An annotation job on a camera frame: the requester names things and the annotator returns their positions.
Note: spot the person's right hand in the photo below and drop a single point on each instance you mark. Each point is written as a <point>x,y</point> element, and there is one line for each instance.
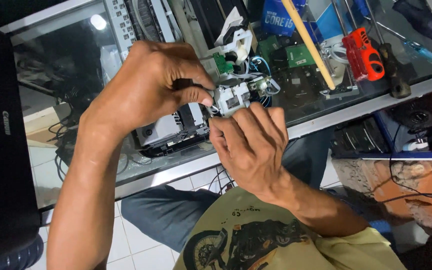
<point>253,150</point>

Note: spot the person's left hand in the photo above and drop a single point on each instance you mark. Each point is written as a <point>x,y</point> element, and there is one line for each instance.
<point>141,86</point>

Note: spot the white plastic printer part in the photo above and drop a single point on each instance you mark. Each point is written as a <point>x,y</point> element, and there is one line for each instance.
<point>231,99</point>

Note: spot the grey black printer mechanism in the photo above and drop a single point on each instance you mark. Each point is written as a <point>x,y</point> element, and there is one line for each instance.
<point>167,131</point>

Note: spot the grey metal printer chassis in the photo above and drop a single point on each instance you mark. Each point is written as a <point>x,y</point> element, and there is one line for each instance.
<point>133,22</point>

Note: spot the glass display counter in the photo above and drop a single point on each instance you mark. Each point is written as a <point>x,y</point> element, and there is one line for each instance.
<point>62,75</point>

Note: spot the yellow motorcycle print t-shirt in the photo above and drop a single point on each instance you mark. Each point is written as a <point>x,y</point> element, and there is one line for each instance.
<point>261,232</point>

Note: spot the white carriage unit, green board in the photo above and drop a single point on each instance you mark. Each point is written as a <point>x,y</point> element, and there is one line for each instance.
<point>231,45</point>

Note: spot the green circuit board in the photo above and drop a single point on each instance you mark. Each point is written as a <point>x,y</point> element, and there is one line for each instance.
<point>300,56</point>

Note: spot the black device on shelf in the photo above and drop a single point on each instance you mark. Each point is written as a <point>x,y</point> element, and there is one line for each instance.
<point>358,138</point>

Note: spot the blue jeans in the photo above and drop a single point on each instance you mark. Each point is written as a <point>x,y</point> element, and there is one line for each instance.
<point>163,213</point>

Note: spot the long wooden stick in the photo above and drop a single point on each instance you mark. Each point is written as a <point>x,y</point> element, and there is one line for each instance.
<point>309,41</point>

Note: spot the blue cardboard box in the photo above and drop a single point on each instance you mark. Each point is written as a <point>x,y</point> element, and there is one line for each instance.
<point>278,17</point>

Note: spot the black printer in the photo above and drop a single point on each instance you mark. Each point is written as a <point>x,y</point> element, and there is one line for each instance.
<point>2,157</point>

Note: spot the white plug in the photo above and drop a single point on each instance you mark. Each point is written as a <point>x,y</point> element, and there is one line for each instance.
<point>415,145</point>

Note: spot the red black fan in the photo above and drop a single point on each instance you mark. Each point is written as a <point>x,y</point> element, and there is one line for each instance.
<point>424,110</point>

